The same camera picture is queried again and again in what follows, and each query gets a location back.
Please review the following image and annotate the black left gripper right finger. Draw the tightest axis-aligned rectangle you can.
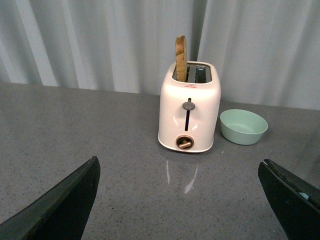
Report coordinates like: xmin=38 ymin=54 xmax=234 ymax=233
xmin=258 ymin=159 xmax=320 ymax=240

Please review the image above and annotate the white toaster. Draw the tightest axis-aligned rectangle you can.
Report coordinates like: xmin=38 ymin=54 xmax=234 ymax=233
xmin=158 ymin=61 xmax=221 ymax=153

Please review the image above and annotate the toast slice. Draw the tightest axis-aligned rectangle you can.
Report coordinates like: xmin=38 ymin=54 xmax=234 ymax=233
xmin=175 ymin=35 xmax=188 ymax=82

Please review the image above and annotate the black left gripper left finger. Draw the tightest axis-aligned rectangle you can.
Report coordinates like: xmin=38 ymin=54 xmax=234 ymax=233
xmin=0 ymin=156 xmax=101 ymax=240

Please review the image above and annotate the green bowl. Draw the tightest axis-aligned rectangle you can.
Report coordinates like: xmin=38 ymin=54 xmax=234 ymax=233
xmin=220 ymin=109 xmax=269 ymax=145

